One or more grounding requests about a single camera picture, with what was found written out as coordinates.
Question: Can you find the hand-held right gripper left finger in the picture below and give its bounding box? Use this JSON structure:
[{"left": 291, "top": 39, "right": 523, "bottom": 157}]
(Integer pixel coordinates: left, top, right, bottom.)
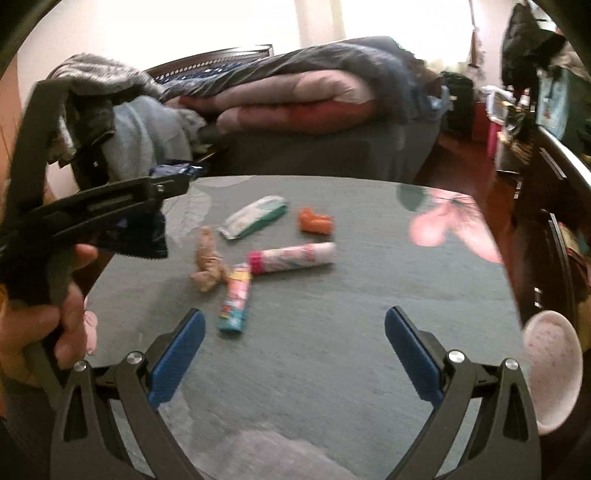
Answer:
[{"left": 51, "top": 308, "right": 207, "bottom": 480}]

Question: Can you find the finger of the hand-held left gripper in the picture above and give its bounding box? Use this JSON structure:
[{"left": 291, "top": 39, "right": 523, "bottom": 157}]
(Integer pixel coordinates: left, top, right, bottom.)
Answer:
[
  {"left": 41, "top": 203, "right": 166, "bottom": 246},
  {"left": 23, "top": 176, "right": 191, "bottom": 222}
]

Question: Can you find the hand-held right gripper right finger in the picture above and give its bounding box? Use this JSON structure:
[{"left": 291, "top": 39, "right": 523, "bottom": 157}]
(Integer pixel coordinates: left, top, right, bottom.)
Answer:
[{"left": 384, "top": 306, "right": 542, "bottom": 480}]

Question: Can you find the dark blue foil wrapper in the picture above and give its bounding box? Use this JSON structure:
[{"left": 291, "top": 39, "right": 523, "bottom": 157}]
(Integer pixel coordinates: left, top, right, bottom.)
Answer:
[{"left": 99, "top": 162, "right": 205, "bottom": 260}]

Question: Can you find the pink trash bin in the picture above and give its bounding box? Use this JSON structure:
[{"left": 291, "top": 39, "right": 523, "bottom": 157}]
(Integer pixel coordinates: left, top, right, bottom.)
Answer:
[{"left": 519, "top": 310, "right": 583, "bottom": 437}]

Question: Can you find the person's left hand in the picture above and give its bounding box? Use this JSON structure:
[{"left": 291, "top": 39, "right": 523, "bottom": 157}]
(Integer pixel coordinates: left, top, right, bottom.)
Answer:
[{"left": 0, "top": 244, "right": 101, "bottom": 385}]

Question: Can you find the light blue fleece garment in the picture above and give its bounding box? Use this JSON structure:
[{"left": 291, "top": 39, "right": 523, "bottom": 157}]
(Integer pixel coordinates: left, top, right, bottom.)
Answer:
[{"left": 111, "top": 97, "right": 206, "bottom": 182}]

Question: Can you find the black garment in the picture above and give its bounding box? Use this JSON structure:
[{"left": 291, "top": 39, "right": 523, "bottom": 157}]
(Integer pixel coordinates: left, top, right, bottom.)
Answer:
[{"left": 58, "top": 92, "right": 116, "bottom": 155}]

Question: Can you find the colourful printed tube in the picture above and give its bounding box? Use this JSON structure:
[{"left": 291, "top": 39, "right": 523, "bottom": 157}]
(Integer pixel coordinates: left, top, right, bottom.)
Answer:
[{"left": 218, "top": 263, "right": 254, "bottom": 334}]

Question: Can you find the floral green tablecloth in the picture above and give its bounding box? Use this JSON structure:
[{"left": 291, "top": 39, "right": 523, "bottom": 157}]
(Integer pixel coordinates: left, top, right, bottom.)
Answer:
[{"left": 85, "top": 175, "right": 529, "bottom": 480}]

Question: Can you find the crumpled brown paper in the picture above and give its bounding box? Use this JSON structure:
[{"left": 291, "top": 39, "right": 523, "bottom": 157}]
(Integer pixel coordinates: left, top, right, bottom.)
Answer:
[{"left": 189, "top": 227, "right": 229, "bottom": 292}]

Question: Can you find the grey knitted blanket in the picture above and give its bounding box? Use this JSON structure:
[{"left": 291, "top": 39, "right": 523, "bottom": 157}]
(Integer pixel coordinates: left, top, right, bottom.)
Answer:
[{"left": 48, "top": 53, "right": 164, "bottom": 162}]

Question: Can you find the green white packet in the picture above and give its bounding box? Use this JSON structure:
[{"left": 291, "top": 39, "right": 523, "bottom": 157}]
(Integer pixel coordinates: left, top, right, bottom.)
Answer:
[{"left": 218, "top": 195, "right": 288, "bottom": 241}]

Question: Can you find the star print blue pillow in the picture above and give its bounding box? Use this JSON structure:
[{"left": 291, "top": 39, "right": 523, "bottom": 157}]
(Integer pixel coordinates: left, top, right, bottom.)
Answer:
[{"left": 157, "top": 60, "right": 259, "bottom": 88}]

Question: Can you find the pink white tube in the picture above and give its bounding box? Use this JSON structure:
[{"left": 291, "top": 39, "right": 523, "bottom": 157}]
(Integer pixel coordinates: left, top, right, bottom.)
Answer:
[{"left": 248, "top": 241, "right": 337, "bottom": 278}]

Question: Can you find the dark wooden headboard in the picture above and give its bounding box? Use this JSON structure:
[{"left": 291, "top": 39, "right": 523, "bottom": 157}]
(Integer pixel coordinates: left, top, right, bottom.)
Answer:
[{"left": 143, "top": 44, "right": 273, "bottom": 84}]

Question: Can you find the folded pink quilt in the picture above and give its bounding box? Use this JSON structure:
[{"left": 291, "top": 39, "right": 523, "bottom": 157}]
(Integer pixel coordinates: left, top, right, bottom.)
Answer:
[{"left": 178, "top": 69, "right": 377, "bottom": 134}]

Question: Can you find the dark wooden dresser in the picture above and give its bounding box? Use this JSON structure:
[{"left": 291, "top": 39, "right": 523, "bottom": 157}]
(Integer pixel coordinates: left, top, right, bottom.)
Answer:
[{"left": 508, "top": 124, "right": 591, "bottom": 333}]

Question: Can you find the bed with grey base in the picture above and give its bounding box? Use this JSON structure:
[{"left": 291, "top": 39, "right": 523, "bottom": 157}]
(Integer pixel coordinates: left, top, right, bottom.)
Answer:
[{"left": 143, "top": 44, "right": 451, "bottom": 185}]

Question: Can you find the red plastic container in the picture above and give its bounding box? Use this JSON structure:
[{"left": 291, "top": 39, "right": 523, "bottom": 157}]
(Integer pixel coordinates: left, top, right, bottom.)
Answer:
[{"left": 473, "top": 99, "right": 491, "bottom": 144}]

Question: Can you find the black suitcase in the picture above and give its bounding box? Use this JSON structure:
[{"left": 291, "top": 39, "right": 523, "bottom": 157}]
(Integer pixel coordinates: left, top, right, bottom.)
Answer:
[{"left": 441, "top": 71, "right": 476, "bottom": 139}]

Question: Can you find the blue patterned duvet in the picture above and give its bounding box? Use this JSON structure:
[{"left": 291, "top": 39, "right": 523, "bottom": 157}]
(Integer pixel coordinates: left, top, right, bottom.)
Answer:
[{"left": 161, "top": 37, "right": 444, "bottom": 125}]

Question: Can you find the sheer white curtain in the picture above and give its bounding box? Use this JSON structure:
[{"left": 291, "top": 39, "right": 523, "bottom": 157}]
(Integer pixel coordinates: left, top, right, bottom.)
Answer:
[{"left": 295, "top": 0, "right": 509, "bottom": 70}]

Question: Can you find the black hanging jacket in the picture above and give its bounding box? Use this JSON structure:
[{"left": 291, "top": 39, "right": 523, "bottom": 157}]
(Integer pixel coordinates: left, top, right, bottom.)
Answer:
[{"left": 501, "top": 2, "right": 566, "bottom": 88}]

